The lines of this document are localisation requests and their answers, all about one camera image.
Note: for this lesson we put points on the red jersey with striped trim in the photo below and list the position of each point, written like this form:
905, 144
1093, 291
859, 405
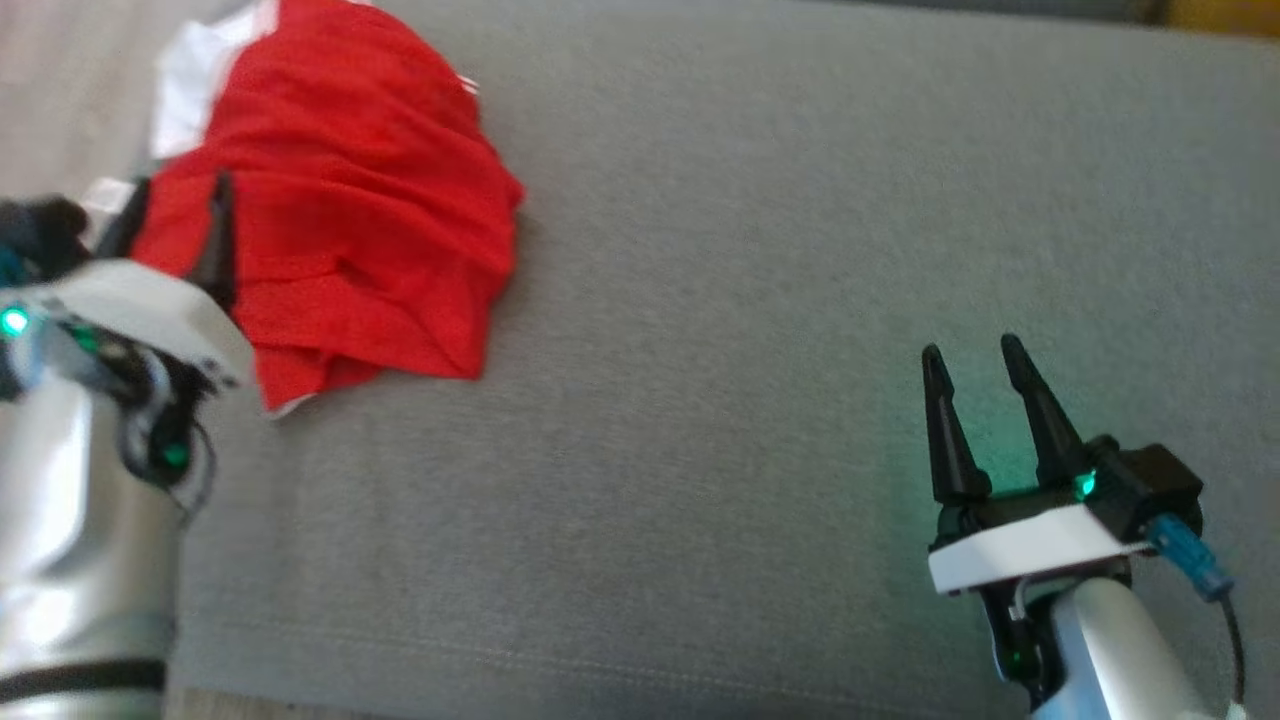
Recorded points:
350, 200

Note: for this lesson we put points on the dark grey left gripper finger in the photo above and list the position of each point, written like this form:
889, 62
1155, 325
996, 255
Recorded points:
122, 230
220, 250

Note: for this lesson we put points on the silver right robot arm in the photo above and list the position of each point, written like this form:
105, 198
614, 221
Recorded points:
1120, 660

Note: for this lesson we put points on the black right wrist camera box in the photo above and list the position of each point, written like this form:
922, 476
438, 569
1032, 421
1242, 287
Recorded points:
1160, 485

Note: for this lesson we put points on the large yellow sofa back cushion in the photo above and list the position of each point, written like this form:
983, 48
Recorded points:
1225, 14

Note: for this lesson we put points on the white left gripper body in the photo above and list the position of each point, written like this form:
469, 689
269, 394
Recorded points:
150, 300

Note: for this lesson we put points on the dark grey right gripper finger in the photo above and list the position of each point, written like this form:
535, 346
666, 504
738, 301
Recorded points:
950, 440
1050, 430

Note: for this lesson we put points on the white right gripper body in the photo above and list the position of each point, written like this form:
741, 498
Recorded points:
1030, 550

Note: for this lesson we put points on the large grey sofa seat cushion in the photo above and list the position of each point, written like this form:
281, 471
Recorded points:
750, 300

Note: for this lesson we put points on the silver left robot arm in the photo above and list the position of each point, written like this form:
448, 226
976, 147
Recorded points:
70, 550

